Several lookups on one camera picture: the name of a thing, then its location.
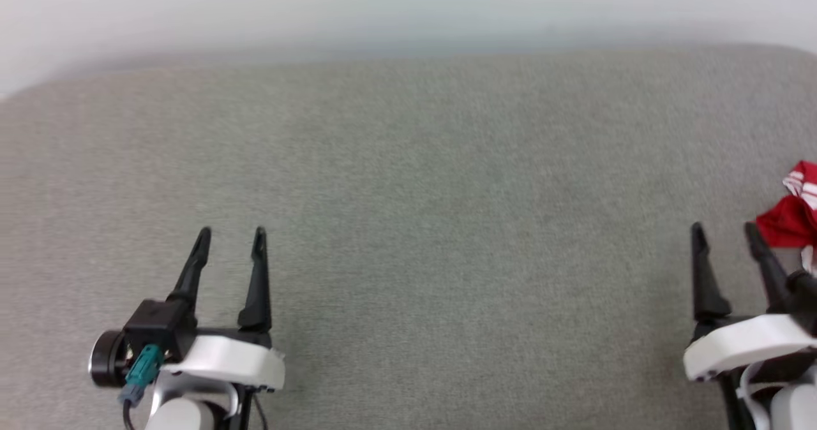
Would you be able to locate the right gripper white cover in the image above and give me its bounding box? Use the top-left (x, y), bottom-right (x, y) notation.
top-left (682, 221), bottom-right (817, 383)

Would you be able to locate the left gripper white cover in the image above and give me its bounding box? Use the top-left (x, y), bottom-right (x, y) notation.
top-left (160, 226), bottom-right (287, 394)

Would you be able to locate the red and white shirt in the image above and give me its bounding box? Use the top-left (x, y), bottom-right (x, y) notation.
top-left (756, 160), bottom-right (817, 275)

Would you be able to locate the grey fabric sofa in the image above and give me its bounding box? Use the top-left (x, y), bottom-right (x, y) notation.
top-left (0, 43), bottom-right (817, 430)

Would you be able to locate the teal cable connector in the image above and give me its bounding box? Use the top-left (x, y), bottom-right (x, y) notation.
top-left (120, 343), bottom-right (165, 406)

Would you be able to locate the thin black left gripper cable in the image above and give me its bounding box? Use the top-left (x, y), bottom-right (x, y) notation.
top-left (251, 390), bottom-right (270, 430)

